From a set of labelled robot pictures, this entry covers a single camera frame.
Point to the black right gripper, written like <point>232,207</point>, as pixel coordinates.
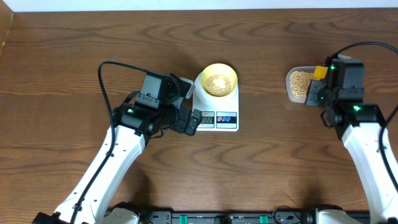
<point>311,98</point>

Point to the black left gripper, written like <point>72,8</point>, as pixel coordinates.
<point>180,126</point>

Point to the yellow measuring scoop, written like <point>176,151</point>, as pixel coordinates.
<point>320,72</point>

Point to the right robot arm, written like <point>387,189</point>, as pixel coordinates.
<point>362,129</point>

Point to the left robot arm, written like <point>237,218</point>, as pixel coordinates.
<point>142,116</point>

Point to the white kitchen scale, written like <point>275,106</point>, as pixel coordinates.
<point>219,113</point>

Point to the soybeans in bowl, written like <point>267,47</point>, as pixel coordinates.
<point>218,85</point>

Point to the yellow bowl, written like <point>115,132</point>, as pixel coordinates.
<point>222,69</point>

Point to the soybeans in container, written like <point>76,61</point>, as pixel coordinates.
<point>299,82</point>

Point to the clear plastic container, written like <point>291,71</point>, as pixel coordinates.
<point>291,96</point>

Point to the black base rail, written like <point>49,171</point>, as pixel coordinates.
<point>127,213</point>

